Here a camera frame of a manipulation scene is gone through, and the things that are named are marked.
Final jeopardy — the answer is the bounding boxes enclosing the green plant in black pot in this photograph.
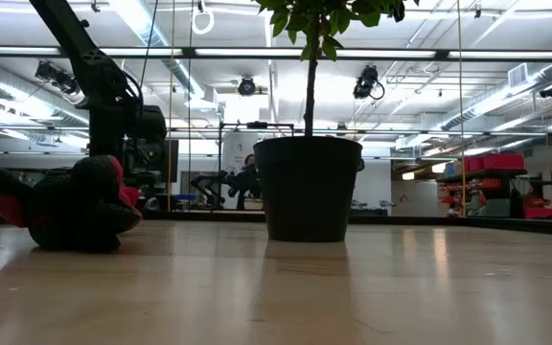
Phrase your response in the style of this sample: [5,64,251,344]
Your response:
[251,0,422,243]

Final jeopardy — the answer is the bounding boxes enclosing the black hanging cable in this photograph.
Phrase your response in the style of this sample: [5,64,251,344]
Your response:
[138,0,161,93]

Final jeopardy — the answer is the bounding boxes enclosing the white cable loop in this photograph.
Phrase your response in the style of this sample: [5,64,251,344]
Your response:
[191,8,216,36]

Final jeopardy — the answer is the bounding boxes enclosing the black monitor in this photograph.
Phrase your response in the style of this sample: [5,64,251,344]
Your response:
[160,139,180,184]

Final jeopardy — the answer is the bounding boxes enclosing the storage rack with red bins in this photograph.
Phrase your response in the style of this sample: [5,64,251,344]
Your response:
[436,151,552,220]

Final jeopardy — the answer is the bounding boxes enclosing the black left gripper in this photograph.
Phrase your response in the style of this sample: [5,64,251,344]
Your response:
[123,103,169,189]

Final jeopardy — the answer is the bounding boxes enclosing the red black gardening glove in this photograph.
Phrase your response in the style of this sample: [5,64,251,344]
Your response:
[0,153,144,255]

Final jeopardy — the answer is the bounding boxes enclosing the silver ventilation duct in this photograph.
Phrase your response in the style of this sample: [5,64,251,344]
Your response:
[441,60,552,133]

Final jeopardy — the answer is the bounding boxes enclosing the person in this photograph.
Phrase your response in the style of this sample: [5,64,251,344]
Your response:
[227,152,264,212]

